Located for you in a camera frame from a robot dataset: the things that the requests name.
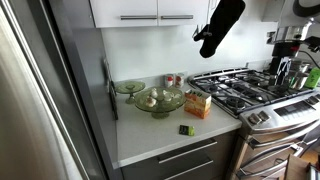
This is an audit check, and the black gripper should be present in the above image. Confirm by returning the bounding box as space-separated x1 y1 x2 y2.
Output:
269 42 299 86

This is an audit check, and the small green block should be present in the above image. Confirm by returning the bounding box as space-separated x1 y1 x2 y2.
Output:
178 124 196 137

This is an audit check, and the orange sachet pack box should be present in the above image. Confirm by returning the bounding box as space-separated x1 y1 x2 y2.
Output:
183 88 213 120

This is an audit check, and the steel cooking pot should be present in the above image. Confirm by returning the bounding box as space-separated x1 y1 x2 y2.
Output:
288 71 309 91

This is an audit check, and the green bottle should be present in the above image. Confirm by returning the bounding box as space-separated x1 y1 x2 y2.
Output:
304 67 320 89

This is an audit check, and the silver range knob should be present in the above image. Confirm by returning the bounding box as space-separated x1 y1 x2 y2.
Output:
305 95 319 106
258 110 272 122
249 113 263 125

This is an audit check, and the black cast iron stove grate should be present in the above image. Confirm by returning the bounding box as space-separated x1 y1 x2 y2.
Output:
189 68 314 117

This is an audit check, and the stainless steel gas range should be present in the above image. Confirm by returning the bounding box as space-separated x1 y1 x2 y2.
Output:
187 67 320 180

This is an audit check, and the wooden board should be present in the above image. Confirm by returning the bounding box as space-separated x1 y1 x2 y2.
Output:
284 154 313 180

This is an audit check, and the red and white tin can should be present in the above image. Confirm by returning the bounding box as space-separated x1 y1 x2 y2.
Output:
164 73 175 89
174 72 186 89

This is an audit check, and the white garlic bulb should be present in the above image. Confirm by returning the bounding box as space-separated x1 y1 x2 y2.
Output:
149 87 159 99
162 89 174 102
144 96 157 108

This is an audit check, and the narrow white cabinet door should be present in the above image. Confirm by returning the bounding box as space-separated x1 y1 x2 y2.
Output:
157 0 211 27

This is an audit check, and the grey kitchen drawer front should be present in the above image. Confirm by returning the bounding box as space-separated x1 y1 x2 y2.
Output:
120 130 238 169
121 151 234 180

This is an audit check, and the small green glass cake stand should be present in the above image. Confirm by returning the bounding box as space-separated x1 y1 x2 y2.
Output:
114 80 147 105

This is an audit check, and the wide white cabinet door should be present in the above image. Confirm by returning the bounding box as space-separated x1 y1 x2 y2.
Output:
89 0 159 29

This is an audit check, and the stainless steel refrigerator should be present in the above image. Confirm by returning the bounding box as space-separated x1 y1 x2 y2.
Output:
0 0 123 180

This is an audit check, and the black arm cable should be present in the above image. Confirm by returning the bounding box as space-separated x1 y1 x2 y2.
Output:
298 49 320 70

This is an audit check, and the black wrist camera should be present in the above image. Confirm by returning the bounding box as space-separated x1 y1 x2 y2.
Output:
304 35 320 53

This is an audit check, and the steel oven door handle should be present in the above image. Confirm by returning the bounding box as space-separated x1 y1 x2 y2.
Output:
248 120 320 150

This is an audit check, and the steel range drawer handle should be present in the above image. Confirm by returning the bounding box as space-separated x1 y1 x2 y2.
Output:
235 141 320 178

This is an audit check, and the steel cabinet bar handle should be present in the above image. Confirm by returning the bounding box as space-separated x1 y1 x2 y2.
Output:
160 14 195 21
119 14 158 21

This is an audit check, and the steel drawer bar handle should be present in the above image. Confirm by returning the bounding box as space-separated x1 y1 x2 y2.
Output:
157 140 218 165
163 159 215 180

